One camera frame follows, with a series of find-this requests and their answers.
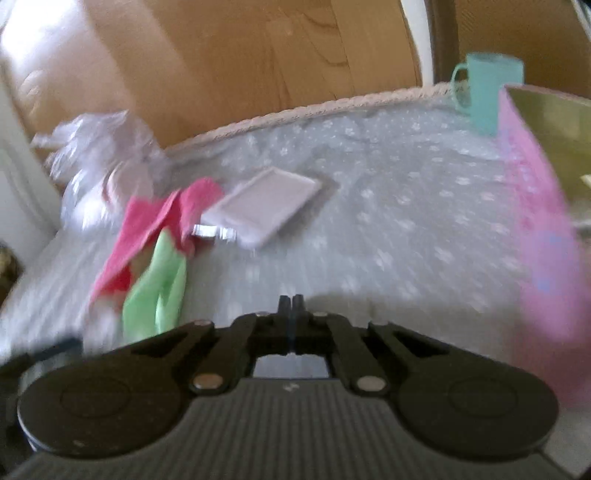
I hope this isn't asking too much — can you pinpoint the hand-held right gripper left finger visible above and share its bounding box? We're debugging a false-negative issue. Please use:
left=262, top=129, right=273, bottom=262
left=131, top=295, right=291, bottom=393

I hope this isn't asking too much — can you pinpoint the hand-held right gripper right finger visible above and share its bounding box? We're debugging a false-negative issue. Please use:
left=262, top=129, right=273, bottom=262
left=292, top=295, right=451, bottom=393

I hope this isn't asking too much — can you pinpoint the pink tin box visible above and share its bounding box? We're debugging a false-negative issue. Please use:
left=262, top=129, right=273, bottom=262
left=496, top=83, right=591, bottom=407

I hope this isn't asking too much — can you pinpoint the silver foil packet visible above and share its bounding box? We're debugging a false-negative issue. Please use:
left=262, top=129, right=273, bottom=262
left=191, top=223, right=238, bottom=243

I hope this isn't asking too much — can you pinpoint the dark object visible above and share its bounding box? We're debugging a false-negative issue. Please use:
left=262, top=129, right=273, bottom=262
left=0, top=244, right=24, bottom=296

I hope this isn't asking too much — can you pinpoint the green cloth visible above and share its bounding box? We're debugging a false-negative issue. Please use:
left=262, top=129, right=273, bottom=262
left=122, top=231, right=189, bottom=340

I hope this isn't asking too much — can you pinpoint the grey floral tablecloth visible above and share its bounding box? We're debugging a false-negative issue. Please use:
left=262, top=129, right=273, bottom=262
left=0, top=83, right=591, bottom=480

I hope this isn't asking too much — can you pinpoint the pink towel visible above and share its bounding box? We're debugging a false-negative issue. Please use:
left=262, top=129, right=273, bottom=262
left=90, top=178, right=225, bottom=305

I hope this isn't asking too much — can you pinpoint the wooden board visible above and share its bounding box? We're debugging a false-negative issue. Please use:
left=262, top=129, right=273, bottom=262
left=0, top=0, right=423, bottom=153

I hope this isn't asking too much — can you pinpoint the clear plastic bag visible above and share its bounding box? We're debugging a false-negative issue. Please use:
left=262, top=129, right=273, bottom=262
left=31, top=110, right=169, bottom=232

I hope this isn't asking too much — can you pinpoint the teal cup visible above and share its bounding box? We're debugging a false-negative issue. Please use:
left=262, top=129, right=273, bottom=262
left=450, top=52, right=525, bottom=137

